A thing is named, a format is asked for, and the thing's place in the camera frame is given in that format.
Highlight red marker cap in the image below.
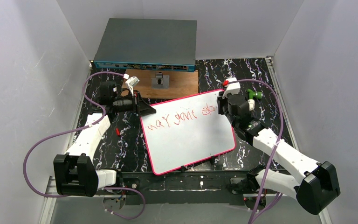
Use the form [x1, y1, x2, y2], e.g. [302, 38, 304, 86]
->
[115, 128, 121, 136]

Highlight pink framed whiteboard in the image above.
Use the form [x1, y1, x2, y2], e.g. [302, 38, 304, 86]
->
[140, 89, 236, 175]

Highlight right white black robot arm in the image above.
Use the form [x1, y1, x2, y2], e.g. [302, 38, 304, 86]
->
[217, 91, 341, 215]

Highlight white pipe elbow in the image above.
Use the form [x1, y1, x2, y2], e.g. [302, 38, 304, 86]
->
[248, 99, 255, 111]

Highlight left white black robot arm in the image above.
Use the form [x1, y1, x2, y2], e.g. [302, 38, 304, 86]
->
[53, 77, 156, 197]

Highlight brown wooden board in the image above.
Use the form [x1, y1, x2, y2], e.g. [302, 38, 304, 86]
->
[125, 70, 199, 99]

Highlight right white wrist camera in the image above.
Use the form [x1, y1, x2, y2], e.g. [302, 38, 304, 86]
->
[222, 77, 241, 99]

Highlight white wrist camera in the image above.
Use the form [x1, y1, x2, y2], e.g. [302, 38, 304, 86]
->
[222, 77, 241, 99]
[124, 73, 139, 95]

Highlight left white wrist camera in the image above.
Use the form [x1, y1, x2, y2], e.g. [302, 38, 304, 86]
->
[124, 73, 139, 95]

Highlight small grey metal bracket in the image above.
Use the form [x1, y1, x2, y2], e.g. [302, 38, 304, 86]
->
[151, 71, 170, 89]

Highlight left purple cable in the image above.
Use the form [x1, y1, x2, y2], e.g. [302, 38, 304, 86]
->
[22, 71, 146, 220]

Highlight purple cable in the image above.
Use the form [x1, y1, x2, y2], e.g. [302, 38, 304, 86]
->
[22, 71, 146, 220]
[222, 78, 285, 224]

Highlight grey blue network switch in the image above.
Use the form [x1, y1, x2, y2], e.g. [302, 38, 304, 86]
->
[93, 18, 197, 72]

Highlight aluminium frame rail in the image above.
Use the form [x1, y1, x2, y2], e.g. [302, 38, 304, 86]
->
[265, 56, 299, 151]

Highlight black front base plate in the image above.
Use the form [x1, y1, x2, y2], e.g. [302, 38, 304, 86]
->
[123, 170, 247, 205]

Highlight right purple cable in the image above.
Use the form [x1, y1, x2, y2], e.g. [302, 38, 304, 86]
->
[222, 78, 285, 224]

